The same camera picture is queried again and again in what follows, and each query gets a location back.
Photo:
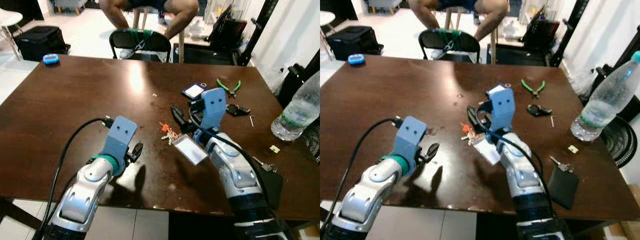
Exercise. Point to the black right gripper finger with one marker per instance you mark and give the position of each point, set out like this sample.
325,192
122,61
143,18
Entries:
177,116
472,117

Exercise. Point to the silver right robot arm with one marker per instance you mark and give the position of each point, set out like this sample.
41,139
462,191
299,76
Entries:
240,175
525,180

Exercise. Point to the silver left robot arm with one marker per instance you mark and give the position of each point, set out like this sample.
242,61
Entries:
362,200
82,200

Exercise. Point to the keys with orange tag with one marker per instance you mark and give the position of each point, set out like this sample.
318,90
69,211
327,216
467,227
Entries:
170,134
467,134

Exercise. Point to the blue-framed badge card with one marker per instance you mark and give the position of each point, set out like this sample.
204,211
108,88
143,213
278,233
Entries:
496,88
193,90

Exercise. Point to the white card holder tag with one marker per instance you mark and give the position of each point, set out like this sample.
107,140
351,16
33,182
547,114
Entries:
487,151
191,150

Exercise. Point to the black car key fob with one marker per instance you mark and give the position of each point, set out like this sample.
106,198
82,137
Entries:
539,110
238,109

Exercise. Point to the small metal allen key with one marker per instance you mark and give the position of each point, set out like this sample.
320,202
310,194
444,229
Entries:
252,120
553,121

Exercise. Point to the wooden stool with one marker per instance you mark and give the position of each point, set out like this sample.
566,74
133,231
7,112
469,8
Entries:
180,47
493,47

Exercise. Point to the small yellowish tag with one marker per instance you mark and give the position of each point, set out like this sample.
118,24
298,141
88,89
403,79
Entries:
573,149
275,148

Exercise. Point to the clear plastic bag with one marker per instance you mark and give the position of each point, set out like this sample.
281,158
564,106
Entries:
582,80
272,77

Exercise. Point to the black folding chair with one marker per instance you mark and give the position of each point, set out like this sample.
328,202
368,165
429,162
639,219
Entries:
120,42
429,42

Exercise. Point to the black bag with red trim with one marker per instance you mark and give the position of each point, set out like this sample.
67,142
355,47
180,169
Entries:
227,32
539,32

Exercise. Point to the black wallet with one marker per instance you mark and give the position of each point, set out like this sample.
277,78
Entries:
274,187
564,187

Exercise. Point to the seated person's legs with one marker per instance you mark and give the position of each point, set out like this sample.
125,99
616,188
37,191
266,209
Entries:
182,12
492,12

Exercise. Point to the clear plastic water bottle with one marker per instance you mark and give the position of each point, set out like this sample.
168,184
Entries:
607,100
300,110

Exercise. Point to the black floor fan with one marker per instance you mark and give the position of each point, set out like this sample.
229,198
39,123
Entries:
312,140
620,142

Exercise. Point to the black metal stand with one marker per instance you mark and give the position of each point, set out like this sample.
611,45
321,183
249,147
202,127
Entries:
260,27
572,27

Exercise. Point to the black soft case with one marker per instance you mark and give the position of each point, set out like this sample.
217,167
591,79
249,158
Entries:
41,42
354,42

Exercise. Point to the grey upholstered seat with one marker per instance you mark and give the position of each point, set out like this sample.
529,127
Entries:
385,5
70,5

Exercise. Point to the white chair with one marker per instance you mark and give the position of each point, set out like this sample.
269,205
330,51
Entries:
9,20
326,20

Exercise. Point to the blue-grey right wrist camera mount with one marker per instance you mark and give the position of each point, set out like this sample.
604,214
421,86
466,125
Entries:
502,107
215,107

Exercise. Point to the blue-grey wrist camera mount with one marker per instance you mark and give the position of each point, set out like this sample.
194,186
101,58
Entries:
409,137
502,107
119,137
215,107

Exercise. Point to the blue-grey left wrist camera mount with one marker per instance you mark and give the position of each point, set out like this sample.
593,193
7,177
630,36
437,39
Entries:
119,137
409,137

